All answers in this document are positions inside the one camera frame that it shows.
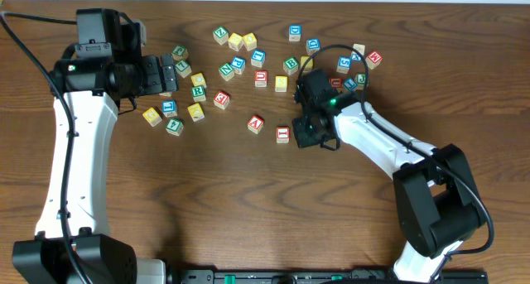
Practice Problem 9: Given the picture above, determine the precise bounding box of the yellow S block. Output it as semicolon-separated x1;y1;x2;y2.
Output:
275;75;288;93

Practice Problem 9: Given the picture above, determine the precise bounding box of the blue D block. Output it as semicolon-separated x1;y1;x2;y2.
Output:
288;25;301;42

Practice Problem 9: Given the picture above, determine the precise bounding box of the red U block centre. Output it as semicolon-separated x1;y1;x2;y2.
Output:
254;70;267;88

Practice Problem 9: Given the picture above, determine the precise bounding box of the green J block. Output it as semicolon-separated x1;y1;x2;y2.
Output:
354;73;368;90

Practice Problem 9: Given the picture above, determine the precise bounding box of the red E block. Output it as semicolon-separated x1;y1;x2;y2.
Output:
214;91;230;110

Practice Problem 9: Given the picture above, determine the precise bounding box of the blue X block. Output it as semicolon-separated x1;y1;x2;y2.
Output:
350;43;365;62

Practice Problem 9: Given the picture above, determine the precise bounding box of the blue P block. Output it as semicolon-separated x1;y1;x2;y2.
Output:
230;56;246;75

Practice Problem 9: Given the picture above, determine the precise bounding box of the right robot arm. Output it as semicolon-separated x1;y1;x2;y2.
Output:
292;70;491;283

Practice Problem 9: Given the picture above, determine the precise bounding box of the yellow block beside B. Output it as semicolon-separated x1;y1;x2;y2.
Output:
300;55;313;74

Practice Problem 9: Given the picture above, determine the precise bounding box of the yellow block lower left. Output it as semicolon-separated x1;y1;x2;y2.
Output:
142;108;162;127

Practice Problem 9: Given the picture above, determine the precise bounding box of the green 7 block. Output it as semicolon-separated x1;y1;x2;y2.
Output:
175;60;192;79

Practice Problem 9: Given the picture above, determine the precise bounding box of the blue 5 block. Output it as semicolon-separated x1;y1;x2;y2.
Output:
336;56;352;74

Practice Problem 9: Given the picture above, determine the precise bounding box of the green R block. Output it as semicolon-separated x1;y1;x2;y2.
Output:
191;85;206;103

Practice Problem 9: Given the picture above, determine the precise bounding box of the yellow block top left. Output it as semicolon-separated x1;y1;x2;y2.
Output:
228;32;243;51

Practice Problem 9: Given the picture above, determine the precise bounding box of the red M block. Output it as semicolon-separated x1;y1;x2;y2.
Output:
365;51;383;70

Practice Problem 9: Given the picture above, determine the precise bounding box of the yellow block lower centre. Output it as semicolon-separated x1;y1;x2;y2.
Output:
187;103;205;122

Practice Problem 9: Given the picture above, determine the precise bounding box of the red I block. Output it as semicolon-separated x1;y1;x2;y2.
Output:
276;127;290;144

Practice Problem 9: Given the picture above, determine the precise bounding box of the yellow block above R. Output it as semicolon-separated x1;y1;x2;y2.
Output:
190;73;207;88

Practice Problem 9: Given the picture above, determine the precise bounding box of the green Z block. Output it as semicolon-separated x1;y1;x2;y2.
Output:
213;26;229;46

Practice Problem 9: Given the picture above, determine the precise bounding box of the red A block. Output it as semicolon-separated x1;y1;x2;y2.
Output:
247;115;264;134

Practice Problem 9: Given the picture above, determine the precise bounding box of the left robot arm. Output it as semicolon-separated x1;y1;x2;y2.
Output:
12;8;179;283

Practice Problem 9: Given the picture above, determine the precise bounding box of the yellow block top right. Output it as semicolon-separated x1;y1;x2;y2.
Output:
243;32;258;51

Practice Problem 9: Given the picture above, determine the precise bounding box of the blue L block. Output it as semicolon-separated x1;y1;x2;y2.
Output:
161;100;178;118

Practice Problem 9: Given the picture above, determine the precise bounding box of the green B block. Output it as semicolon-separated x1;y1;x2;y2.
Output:
282;56;299;75

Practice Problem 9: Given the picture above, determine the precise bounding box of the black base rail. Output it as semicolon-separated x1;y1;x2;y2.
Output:
169;268;489;284

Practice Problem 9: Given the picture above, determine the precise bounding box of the green 4 block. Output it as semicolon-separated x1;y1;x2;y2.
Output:
166;118;184;136

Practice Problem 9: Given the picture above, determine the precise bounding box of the blue 1 block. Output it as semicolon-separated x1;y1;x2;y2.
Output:
343;78;359;91

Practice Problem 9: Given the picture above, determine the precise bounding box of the blue T block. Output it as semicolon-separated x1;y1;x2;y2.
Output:
251;50;266;68

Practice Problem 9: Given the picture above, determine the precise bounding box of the green N block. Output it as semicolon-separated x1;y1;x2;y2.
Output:
219;63;235;81

